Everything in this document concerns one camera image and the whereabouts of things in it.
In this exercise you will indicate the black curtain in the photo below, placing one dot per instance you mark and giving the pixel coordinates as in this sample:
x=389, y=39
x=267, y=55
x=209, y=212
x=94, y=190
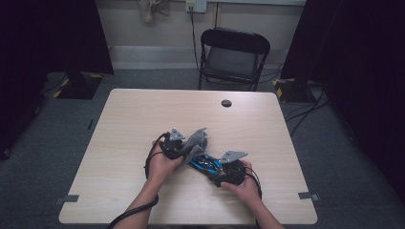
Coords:
x=359, y=63
x=47, y=41

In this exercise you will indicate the black folding chair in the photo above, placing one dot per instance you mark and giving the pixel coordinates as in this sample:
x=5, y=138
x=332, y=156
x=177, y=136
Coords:
x=232, y=62

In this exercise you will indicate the grey tape strip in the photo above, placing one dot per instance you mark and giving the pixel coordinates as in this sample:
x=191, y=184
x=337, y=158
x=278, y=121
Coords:
x=68, y=198
x=307, y=195

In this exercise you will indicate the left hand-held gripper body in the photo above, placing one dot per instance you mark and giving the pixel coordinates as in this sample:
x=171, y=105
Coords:
x=172, y=148

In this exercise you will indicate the small black floor strip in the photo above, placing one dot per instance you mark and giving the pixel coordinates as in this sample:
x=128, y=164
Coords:
x=90, y=124

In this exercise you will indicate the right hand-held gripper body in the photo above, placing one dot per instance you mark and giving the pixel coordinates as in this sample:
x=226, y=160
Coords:
x=234, y=173

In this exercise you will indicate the white wall socket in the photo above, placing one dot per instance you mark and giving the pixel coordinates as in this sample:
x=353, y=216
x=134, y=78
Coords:
x=196, y=5

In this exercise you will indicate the person's left hand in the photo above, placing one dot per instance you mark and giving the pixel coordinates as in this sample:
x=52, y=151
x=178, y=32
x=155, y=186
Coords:
x=160, y=168

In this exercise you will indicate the blue toy car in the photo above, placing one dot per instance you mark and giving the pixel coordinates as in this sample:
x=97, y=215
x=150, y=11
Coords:
x=205, y=163

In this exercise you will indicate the thin dark wall pipe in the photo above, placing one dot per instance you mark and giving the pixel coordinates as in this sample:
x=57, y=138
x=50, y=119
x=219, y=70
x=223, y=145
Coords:
x=217, y=14

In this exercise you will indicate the person's right hand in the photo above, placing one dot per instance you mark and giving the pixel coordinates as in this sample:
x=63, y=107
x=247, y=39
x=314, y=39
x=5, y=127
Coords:
x=250, y=189

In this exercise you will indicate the black stand base yellow tape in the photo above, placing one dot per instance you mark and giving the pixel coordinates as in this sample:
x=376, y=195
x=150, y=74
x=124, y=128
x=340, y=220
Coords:
x=293, y=92
x=81, y=87

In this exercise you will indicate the grey cloth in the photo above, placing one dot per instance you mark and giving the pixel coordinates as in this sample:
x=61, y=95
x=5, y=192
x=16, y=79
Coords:
x=197, y=141

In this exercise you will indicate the beige hanging cloth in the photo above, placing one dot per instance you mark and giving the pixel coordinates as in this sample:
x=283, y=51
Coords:
x=152, y=8

